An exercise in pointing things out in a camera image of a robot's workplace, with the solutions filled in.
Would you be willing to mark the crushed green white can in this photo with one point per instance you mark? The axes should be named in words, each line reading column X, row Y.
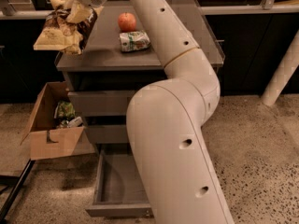
column 134, row 41

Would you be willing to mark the grey drawer cabinet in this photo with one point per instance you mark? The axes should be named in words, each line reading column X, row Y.
column 99, row 53

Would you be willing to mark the white packet in box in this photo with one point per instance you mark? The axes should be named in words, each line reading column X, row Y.
column 72, row 123

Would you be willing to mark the black metal frame leg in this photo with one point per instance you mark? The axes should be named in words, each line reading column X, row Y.
column 14, row 183

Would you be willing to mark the brown chip bag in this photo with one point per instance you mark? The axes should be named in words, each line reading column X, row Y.
column 58, row 34

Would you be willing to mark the green snack bag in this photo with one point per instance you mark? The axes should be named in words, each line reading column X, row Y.
column 64, row 110

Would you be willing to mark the grey top drawer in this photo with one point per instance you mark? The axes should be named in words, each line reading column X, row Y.
column 100, row 103

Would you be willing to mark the open cardboard box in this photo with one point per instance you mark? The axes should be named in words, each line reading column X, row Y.
column 45, row 139

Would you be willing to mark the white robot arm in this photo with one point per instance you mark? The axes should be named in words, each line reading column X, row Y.
column 181, row 184

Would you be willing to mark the grey metal railing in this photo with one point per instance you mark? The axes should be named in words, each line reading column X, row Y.
column 249, row 8

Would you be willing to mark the white pillar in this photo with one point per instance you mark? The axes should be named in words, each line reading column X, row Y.
column 283, row 74

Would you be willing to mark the red apple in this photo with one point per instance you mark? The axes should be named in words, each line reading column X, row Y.
column 127, row 22

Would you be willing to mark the grey drawer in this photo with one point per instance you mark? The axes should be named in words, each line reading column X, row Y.
column 100, row 103
column 107, row 134
column 119, row 191

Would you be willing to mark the grey middle drawer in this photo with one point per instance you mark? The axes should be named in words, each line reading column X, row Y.
column 107, row 134

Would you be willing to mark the grey bottom drawer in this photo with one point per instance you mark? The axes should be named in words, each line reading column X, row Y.
column 119, row 191

